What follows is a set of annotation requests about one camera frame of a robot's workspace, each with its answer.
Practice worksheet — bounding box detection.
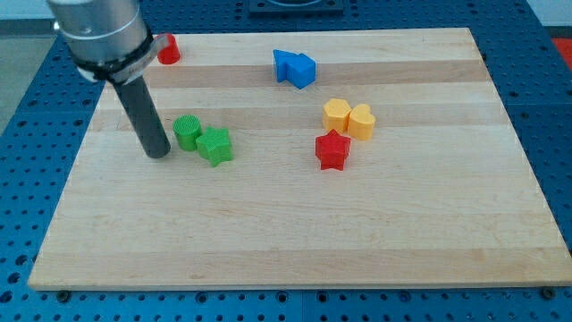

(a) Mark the green cylinder block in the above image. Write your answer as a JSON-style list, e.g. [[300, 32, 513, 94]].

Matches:
[[172, 114, 202, 151]]

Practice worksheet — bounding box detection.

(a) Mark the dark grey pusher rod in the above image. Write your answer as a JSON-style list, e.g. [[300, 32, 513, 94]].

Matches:
[[114, 77, 171, 158]]

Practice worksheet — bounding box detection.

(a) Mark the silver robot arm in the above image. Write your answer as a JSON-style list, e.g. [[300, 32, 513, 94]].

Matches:
[[47, 0, 171, 158]]

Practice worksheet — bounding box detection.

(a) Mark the red cylinder block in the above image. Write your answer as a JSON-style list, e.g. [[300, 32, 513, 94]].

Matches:
[[156, 33, 181, 65]]

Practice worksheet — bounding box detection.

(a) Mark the blue cube block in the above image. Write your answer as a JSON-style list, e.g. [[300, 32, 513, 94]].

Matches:
[[286, 54, 316, 89]]

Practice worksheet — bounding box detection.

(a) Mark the wooden board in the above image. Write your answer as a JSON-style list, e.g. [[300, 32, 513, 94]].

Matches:
[[29, 28, 571, 291]]

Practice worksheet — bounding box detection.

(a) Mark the yellow heart block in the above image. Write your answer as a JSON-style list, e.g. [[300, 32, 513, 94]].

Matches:
[[348, 104, 376, 140]]

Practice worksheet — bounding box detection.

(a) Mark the green star block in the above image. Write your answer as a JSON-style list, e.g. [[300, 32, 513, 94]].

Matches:
[[196, 127, 233, 167]]

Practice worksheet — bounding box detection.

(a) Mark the yellow hexagon block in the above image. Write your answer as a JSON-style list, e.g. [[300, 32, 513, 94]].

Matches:
[[322, 98, 351, 134]]

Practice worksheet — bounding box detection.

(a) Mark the blue triangle block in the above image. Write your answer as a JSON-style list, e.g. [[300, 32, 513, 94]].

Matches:
[[273, 49, 297, 82]]

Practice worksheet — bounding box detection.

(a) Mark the red star block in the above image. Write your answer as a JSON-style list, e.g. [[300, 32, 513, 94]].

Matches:
[[315, 130, 351, 171]]

